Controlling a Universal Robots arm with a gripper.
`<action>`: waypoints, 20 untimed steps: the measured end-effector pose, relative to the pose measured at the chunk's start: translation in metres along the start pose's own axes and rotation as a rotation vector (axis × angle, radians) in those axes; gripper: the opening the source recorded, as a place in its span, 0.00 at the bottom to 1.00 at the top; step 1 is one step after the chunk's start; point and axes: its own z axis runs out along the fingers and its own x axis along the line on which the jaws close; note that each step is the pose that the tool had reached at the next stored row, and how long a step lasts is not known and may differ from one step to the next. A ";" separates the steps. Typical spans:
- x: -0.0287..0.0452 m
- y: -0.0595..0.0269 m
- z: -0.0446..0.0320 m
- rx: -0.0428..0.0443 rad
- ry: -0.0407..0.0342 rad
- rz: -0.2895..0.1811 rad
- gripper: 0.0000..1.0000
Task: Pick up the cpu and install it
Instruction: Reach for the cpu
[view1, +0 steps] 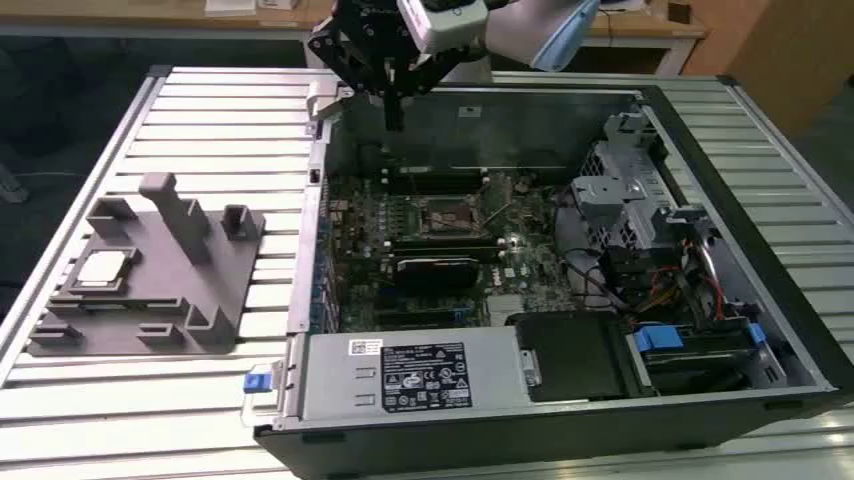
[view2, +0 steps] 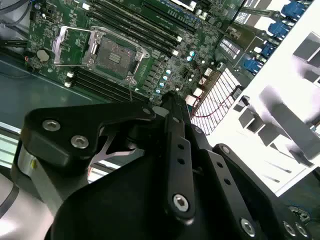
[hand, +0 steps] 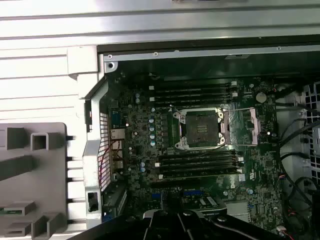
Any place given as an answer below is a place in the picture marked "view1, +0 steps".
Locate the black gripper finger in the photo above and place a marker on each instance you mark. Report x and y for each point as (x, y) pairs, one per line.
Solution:
(336, 55)
(433, 75)

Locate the silver CPU green edge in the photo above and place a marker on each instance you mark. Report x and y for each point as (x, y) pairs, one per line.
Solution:
(100, 267)

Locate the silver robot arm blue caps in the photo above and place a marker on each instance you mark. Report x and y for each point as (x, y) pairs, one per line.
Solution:
(513, 30)

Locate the CPU socket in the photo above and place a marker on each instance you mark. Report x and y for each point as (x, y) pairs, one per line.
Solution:
(445, 220)

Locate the white box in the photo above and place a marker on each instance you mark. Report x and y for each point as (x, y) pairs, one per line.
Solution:
(229, 5)
(276, 3)

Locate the wooden desk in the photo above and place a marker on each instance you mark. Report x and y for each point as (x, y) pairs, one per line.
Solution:
(220, 21)

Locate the black RAM slot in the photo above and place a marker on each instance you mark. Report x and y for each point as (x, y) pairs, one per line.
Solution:
(447, 246)
(433, 177)
(433, 183)
(433, 189)
(447, 251)
(433, 171)
(447, 257)
(447, 241)

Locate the coin cell battery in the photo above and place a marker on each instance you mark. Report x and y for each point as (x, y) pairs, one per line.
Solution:
(521, 183)

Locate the metal drive cage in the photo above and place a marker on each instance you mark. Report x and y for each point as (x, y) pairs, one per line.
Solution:
(609, 192)

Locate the small dark box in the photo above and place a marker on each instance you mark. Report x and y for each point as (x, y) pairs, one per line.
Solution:
(679, 12)

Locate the black graphics card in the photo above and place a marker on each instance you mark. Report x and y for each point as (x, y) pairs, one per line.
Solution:
(433, 272)

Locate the green motherboard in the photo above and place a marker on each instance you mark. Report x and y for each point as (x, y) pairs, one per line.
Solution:
(533, 260)

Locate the silver chipset heatsink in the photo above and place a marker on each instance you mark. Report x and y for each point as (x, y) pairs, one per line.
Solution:
(504, 310)

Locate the black expansion slot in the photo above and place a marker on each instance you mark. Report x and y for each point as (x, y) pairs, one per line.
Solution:
(413, 317)

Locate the wooden cabinet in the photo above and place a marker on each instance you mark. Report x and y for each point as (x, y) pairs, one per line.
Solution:
(787, 50)

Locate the grey metal leg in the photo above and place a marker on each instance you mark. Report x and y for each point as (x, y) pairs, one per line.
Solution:
(12, 182)

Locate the grey parts rack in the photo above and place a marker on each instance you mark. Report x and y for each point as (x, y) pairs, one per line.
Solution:
(166, 300)

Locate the white barcode label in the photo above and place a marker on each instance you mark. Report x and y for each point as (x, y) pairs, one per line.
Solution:
(361, 347)

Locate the green RAM stick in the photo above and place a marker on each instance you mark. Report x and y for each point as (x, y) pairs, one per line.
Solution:
(113, 302)

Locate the black rating label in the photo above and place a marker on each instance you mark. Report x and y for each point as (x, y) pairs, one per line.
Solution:
(427, 377)

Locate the hard disk blue carrier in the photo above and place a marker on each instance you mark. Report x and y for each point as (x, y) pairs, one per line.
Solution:
(656, 340)

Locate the silver power supply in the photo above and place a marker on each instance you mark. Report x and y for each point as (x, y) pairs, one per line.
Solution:
(333, 385)

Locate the blue power supply latch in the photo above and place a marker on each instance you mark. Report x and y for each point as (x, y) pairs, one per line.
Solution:
(257, 382)

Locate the black PC case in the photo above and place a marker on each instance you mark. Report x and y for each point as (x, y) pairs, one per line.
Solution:
(467, 450)

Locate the white case wall label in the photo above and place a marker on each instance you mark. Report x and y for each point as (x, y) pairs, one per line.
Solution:
(469, 111)

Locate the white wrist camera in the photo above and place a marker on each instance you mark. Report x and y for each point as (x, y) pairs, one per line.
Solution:
(447, 27)

